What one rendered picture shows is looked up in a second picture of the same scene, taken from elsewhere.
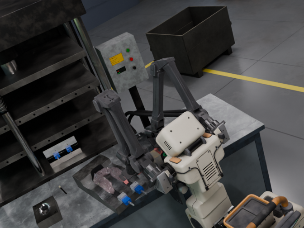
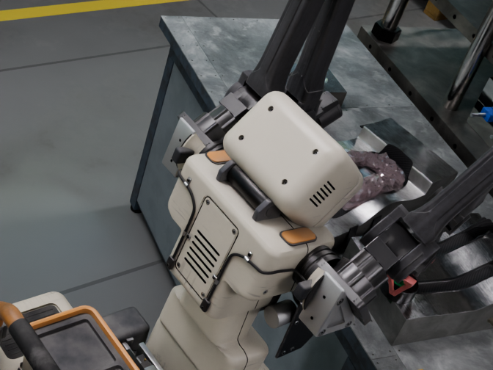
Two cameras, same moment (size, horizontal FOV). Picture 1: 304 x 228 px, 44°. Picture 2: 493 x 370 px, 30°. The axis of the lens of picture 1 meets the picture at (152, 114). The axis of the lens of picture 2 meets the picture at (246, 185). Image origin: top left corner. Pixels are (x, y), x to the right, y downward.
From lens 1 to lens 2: 171 cm
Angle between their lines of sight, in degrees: 57
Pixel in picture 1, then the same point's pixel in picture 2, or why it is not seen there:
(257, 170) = not seen: outside the picture
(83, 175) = (384, 132)
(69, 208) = not seen: hidden behind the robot
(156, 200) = not seen: hidden behind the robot
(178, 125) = (287, 125)
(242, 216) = (89, 353)
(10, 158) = (462, 17)
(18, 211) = (337, 60)
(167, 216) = (294, 354)
